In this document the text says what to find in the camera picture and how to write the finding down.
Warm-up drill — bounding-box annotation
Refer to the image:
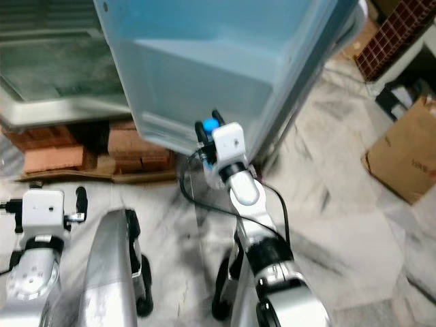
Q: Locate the pale orange brick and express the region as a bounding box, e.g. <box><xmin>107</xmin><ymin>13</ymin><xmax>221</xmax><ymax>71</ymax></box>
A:
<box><xmin>23</xmin><ymin>148</ymin><xmax>84</xmax><ymax>175</ymax></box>

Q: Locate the orange brick stack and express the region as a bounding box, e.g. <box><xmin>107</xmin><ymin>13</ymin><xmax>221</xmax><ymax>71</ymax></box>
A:
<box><xmin>108</xmin><ymin>121</ymin><xmax>176</xmax><ymax>175</ymax></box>

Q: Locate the red brick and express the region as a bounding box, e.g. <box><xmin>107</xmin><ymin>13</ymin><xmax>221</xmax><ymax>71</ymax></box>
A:
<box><xmin>3</xmin><ymin>125</ymin><xmax>74</xmax><ymax>153</ymax></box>

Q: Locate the grey left robot leg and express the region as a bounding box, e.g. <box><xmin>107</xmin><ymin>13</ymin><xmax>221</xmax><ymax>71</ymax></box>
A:
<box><xmin>69</xmin><ymin>208</ymin><xmax>155</xmax><ymax>327</ymax></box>

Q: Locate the grey robot leg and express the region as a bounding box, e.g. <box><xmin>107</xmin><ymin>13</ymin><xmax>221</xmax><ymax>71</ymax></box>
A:
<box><xmin>211</xmin><ymin>225</ymin><xmax>268</xmax><ymax>327</ymax></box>
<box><xmin>69</xmin><ymin>208</ymin><xmax>155</xmax><ymax>327</ymax></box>

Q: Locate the grey right robot leg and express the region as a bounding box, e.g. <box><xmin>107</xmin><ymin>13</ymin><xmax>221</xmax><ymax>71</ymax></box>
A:
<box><xmin>211</xmin><ymin>225</ymin><xmax>268</xmax><ymax>327</ymax></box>

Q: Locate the black stand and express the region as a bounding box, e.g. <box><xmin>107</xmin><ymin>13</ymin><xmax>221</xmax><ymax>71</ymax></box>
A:
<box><xmin>374</xmin><ymin>78</ymin><xmax>424</xmax><ymax>125</ymax></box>

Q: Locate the brown cardboard box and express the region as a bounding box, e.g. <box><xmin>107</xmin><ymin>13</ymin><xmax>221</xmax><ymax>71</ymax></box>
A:
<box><xmin>360</xmin><ymin>94</ymin><xmax>436</xmax><ymax>206</ymax></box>

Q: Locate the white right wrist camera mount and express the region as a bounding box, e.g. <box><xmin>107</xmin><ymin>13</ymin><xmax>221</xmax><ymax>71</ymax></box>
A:
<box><xmin>211</xmin><ymin>122</ymin><xmax>247</xmax><ymax>172</ymax></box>

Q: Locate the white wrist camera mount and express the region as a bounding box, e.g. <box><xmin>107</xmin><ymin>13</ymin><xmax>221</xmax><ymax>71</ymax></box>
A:
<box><xmin>211</xmin><ymin>122</ymin><xmax>247</xmax><ymax>172</ymax></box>
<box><xmin>23</xmin><ymin>190</ymin><xmax>67</xmax><ymax>237</ymax></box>

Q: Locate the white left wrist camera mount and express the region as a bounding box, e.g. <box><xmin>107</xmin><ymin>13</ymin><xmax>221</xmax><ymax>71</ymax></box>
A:
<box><xmin>23</xmin><ymin>190</ymin><xmax>67</xmax><ymax>237</ymax></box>

